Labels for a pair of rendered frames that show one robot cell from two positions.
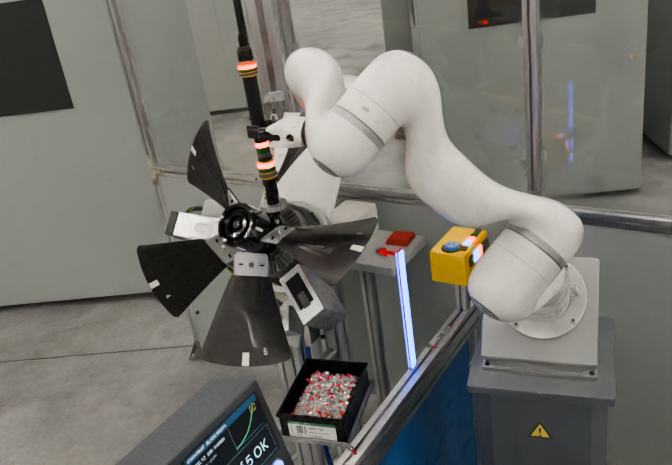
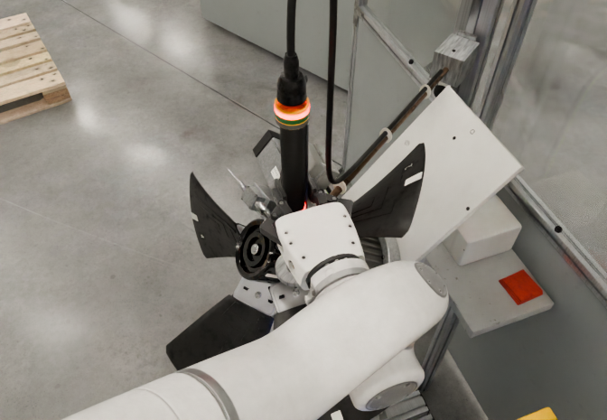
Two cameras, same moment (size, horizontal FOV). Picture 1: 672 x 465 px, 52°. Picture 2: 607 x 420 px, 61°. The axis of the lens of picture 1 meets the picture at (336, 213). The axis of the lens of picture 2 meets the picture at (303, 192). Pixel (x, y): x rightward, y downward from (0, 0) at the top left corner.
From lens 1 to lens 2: 1.21 m
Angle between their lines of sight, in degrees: 36
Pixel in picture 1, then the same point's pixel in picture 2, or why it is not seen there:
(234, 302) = (217, 324)
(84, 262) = (306, 38)
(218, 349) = (182, 356)
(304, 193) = not seen: hidden behind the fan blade
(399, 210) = (547, 249)
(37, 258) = (275, 15)
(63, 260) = not seen: hidden behind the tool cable
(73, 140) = not seen: outside the picture
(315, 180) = (419, 211)
